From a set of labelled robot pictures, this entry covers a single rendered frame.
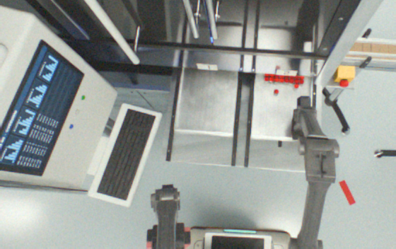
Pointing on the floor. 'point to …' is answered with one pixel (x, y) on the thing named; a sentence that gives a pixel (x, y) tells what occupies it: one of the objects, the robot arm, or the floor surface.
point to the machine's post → (352, 30)
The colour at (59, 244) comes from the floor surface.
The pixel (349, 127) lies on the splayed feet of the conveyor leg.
